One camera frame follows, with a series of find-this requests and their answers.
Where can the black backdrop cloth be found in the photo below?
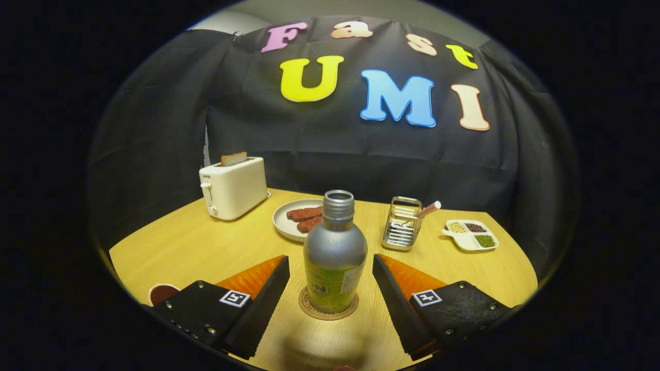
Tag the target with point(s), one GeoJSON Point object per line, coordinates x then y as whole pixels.
{"type": "Point", "coordinates": [319, 149]}

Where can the wooden table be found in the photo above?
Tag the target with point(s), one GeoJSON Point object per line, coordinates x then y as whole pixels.
{"type": "Point", "coordinates": [206, 252]}

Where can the pink stick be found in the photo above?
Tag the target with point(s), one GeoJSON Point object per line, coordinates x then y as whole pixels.
{"type": "Point", "coordinates": [429, 208]}

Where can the round cork coaster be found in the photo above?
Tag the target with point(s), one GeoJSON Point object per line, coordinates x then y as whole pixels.
{"type": "Point", "coordinates": [305, 308]}

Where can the white divided dish with beans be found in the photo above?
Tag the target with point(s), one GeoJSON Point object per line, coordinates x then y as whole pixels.
{"type": "Point", "coordinates": [469, 238]}

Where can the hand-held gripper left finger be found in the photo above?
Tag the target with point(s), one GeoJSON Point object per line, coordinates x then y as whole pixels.
{"type": "Point", "coordinates": [260, 309]}

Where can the brown sausage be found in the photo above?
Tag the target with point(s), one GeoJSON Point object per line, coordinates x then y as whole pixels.
{"type": "Point", "coordinates": [304, 213]}
{"type": "Point", "coordinates": [308, 224]}

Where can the white toaster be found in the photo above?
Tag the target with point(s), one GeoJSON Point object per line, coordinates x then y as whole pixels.
{"type": "Point", "coordinates": [234, 190]}

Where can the white round plate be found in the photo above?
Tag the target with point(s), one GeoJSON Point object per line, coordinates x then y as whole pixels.
{"type": "Point", "coordinates": [282, 224]}

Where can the silver bottle green label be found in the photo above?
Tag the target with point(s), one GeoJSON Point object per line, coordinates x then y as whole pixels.
{"type": "Point", "coordinates": [335, 252]}

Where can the toast slice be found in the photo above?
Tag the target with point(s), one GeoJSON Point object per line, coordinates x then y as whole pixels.
{"type": "Point", "coordinates": [234, 158]}

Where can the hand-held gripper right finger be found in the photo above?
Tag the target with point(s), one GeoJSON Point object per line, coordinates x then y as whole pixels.
{"type": "Point", "coordinates": [399, 309]}

